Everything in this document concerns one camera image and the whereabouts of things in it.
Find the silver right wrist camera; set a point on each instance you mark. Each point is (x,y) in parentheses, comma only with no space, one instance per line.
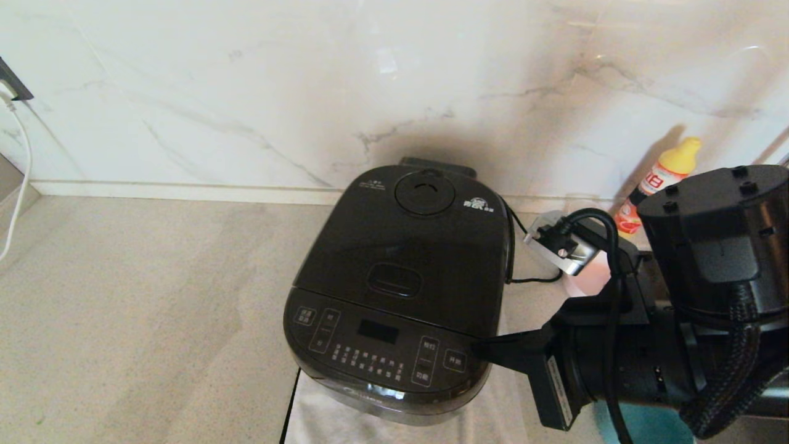
(564,246)

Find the pink bowl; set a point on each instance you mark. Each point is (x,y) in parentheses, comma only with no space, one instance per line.
(588,280)

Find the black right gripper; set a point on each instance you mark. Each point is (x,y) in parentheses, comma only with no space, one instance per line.
(592,364)

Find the blue bowl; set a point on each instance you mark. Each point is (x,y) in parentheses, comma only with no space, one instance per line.
(647,425)

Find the orange yellow detergent bottle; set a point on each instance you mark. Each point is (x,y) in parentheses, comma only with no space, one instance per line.
(666,172)

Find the grey wall outlet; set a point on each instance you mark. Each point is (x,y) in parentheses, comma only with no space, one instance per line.
(13,83)

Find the black rice cooker lid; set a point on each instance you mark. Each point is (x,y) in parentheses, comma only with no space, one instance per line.
(400,246)

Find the white cloth mat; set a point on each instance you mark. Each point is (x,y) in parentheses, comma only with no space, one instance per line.
(320,425)

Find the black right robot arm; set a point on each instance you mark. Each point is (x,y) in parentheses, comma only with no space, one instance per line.
(721,246)

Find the black strip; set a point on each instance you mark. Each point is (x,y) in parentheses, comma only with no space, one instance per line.
(290,410)

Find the clear glass cup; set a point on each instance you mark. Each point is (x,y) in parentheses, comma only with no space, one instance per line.
(582,202)

